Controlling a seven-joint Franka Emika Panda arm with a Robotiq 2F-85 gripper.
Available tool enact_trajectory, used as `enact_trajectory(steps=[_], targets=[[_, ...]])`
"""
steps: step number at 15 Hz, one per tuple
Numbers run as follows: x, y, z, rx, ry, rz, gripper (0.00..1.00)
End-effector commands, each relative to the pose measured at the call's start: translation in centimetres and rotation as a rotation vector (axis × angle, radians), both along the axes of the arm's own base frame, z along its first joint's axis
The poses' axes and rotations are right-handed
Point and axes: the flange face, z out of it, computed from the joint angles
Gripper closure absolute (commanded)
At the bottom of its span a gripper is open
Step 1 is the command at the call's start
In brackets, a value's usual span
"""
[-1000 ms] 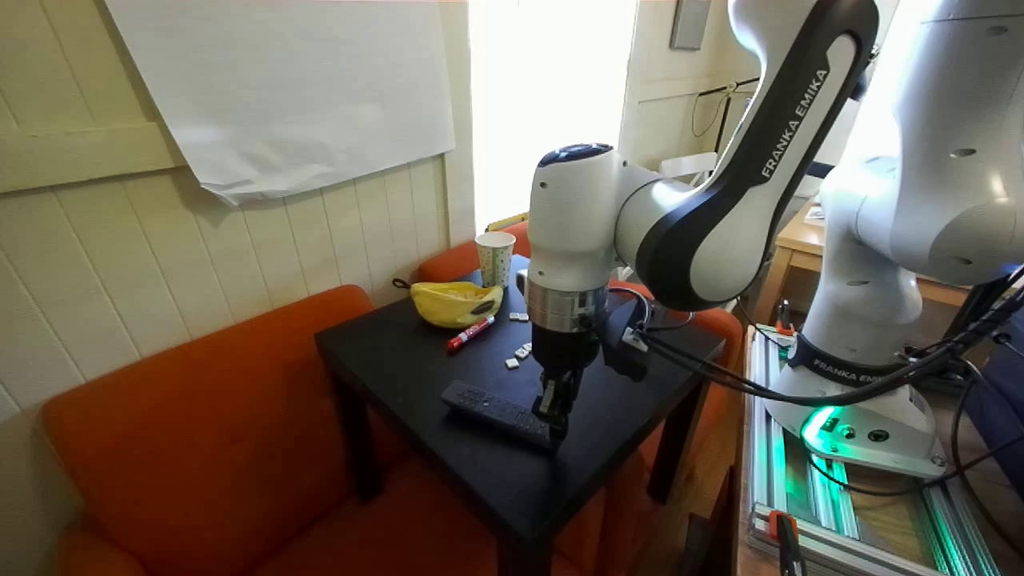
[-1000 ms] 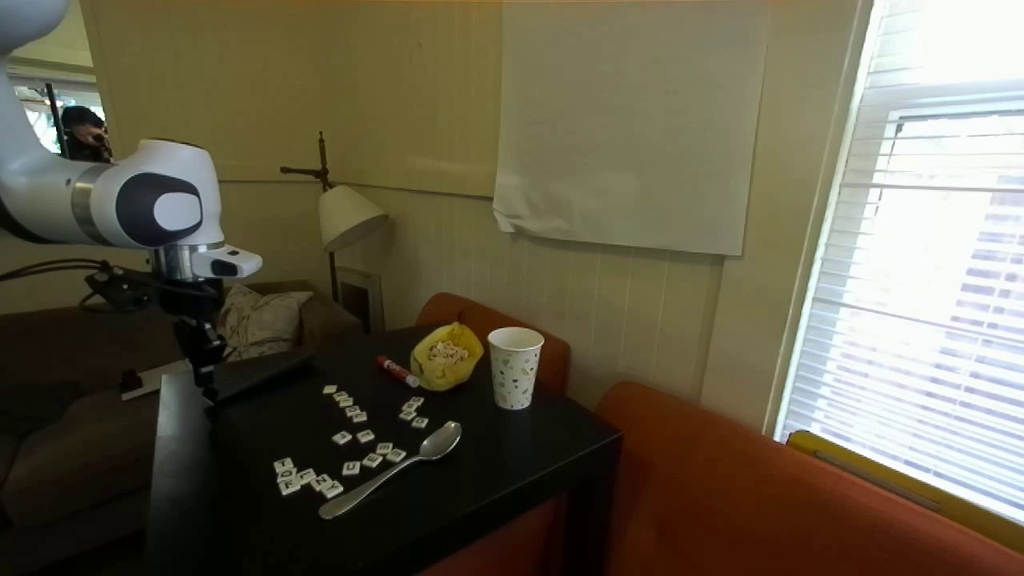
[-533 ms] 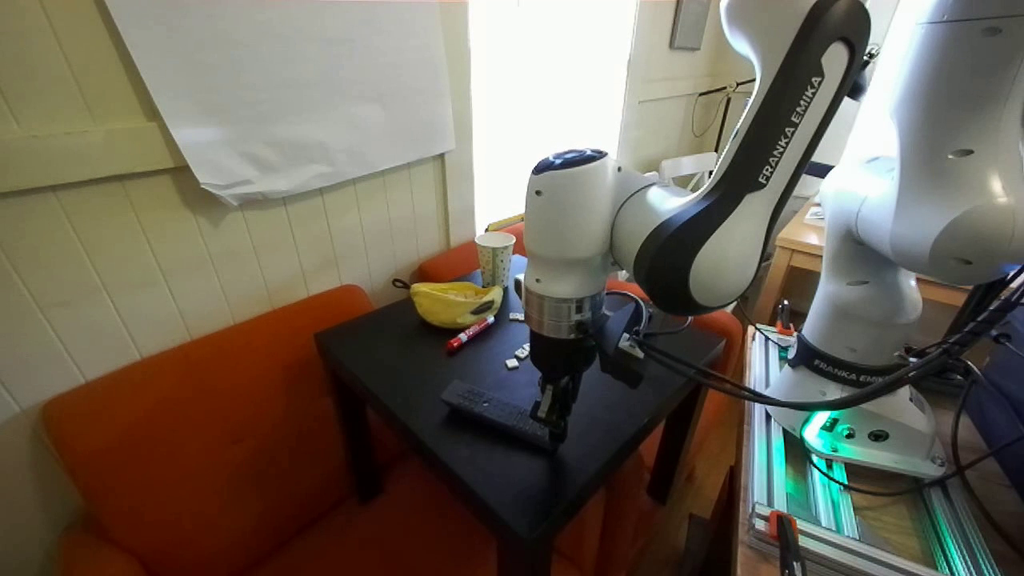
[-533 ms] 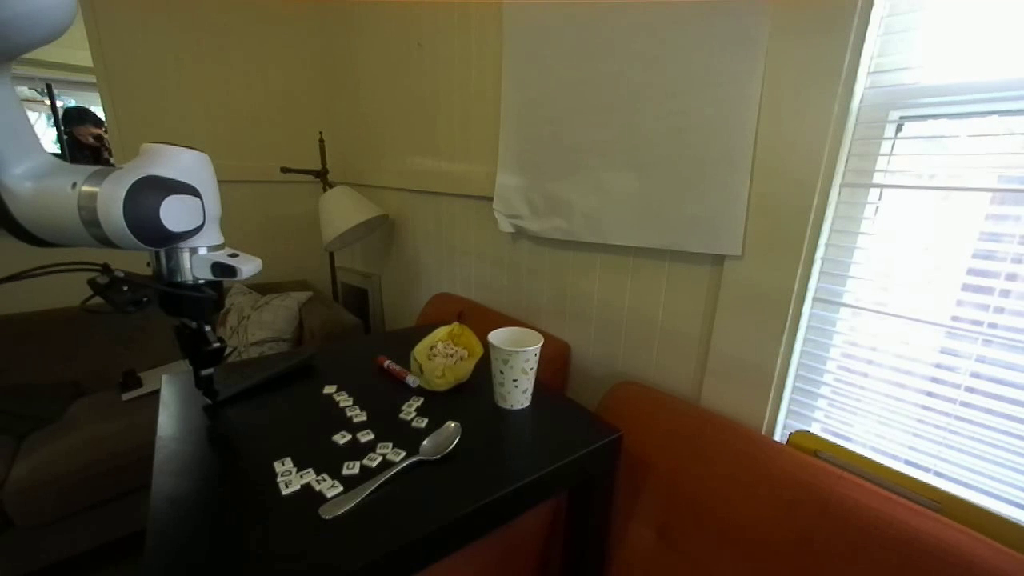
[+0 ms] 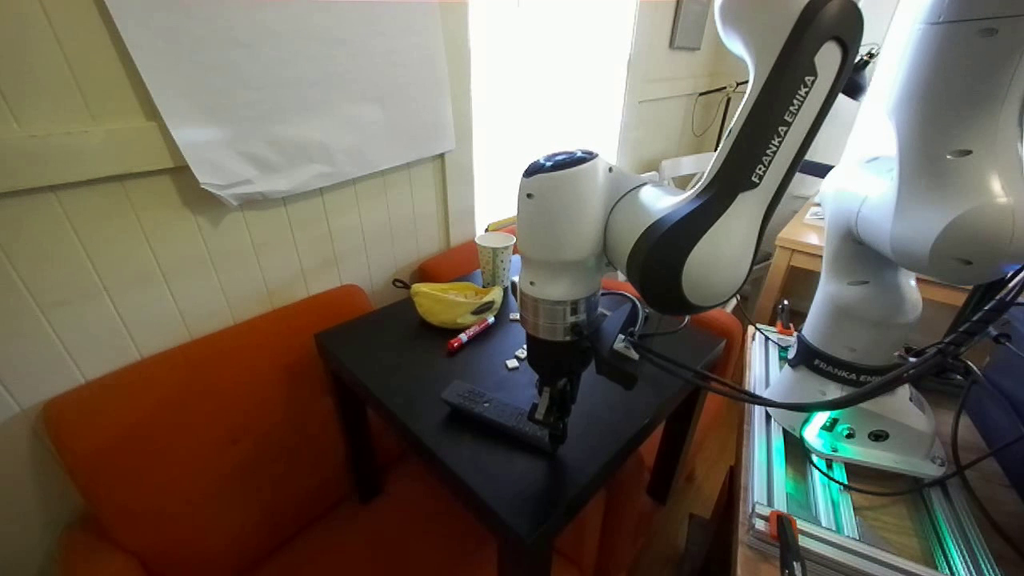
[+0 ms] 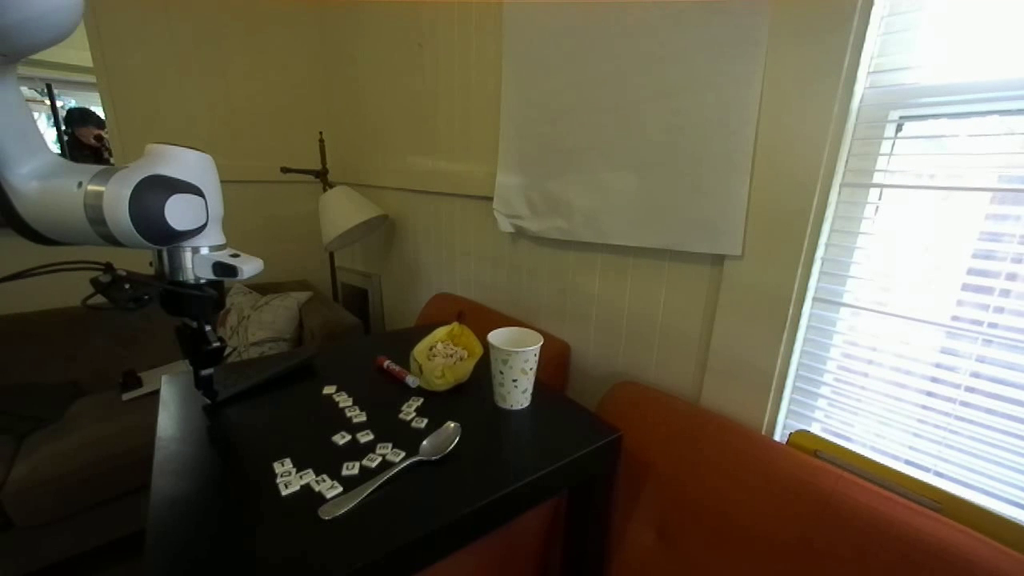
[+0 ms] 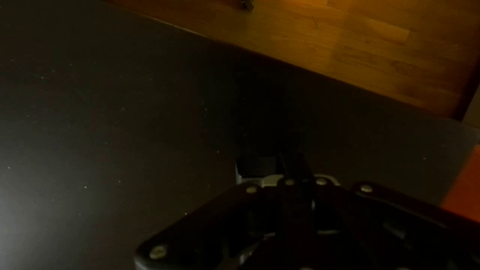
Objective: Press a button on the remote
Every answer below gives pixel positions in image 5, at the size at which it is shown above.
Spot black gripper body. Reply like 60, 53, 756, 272
526, 329, 599, 391

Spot black remote control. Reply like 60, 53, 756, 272
439, 379, 555, 452

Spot aluminium robot base platform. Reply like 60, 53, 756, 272
738, 324, 1024, 576

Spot black square side table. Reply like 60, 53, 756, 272
314, 253, 729, 576

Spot red marker pen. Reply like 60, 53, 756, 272
440, 314, 500, 355

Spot white paper cup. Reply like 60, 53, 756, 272
472, 232, 519, 291

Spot yellow banana toy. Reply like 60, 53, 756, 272
389, 275, 504, 333

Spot white wooden chair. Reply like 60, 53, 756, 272
655, 152, 720, 192

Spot light wooden desk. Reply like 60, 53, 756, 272
751, 201, 1024, 327

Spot orange black clamp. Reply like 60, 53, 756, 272
764, 508, 806, 576

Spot orange sofa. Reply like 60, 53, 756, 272
38, 218, 750, 576

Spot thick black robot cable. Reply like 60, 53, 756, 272
626, 268, 1024, 417

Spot grey wall picture frame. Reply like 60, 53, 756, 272
667, 0, 714, 55

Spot white sheet on wall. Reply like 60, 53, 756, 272
101, 0, 459, 207

